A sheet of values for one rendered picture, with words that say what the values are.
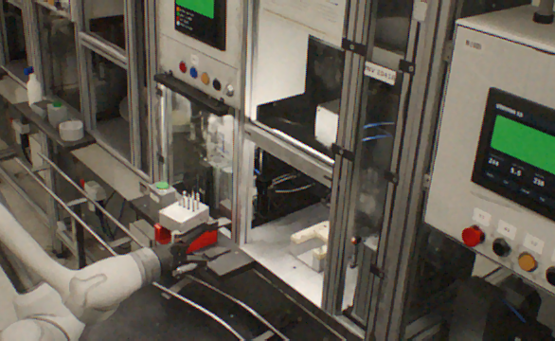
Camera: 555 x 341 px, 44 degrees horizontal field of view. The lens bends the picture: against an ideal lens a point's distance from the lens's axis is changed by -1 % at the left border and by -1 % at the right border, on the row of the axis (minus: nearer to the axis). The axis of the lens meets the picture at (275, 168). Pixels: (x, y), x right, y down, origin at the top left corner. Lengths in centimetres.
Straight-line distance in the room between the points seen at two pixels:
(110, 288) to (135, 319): 64
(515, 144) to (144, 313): 139
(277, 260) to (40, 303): 70
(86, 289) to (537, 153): 101
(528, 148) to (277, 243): 110
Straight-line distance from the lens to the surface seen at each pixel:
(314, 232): 218
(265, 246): 221
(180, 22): 212
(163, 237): 223
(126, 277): 168
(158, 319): 229
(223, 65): 201
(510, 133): 135
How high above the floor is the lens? 214
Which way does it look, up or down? 27 degrees down
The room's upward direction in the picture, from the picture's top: 3 degrees clockwise
